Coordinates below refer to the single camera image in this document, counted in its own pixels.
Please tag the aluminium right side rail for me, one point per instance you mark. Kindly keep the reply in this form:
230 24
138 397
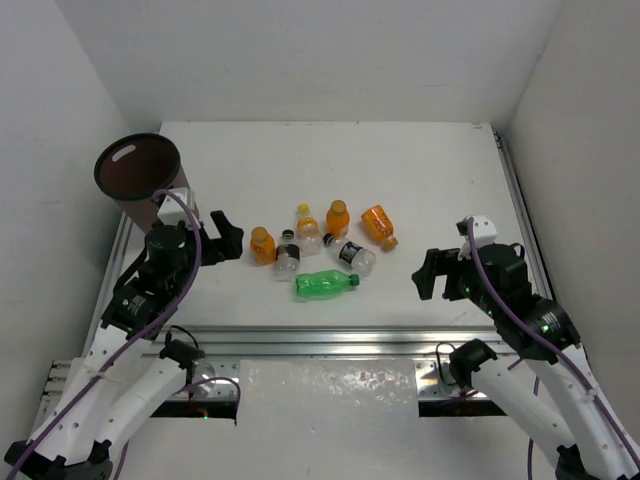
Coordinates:
532 248

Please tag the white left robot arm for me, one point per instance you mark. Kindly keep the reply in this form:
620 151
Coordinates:
86 434

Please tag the orange bottle orange cap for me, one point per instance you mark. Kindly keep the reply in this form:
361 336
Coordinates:
338 219

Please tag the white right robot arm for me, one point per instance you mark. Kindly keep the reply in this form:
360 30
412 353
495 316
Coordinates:
580 435

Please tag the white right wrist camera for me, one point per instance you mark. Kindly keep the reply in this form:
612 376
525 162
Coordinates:
484 230

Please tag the aluminium rail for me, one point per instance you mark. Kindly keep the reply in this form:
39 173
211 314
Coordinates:
111 275
426 348
532 248

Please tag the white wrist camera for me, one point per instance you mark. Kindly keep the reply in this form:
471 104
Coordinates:
173 205
484 230

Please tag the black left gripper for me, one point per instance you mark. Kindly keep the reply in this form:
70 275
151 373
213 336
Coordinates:
211 245

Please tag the crushed green bottle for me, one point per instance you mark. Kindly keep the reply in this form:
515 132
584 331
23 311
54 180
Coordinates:
323 285

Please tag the aluminium left side rail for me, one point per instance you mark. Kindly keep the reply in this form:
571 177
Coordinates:
111 275

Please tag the clear bottle yellow cap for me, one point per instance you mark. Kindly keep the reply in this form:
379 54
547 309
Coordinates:
308 232

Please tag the clear Pepsi bottle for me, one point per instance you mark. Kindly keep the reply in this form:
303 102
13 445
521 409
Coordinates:
351 254

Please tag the small orange juice bottle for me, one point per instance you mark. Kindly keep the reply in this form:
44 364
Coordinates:
262 246

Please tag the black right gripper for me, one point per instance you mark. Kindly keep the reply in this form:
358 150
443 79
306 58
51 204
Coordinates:
439 261

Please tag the clear bottle black label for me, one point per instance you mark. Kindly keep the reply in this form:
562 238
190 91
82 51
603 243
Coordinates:
288 255

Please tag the aluminium front rail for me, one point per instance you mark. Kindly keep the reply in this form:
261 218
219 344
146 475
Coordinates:
426 348

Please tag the brown plastic waste bin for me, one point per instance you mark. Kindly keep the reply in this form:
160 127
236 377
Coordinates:
133 168

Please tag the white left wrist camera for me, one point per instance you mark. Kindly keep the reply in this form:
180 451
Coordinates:
173 205

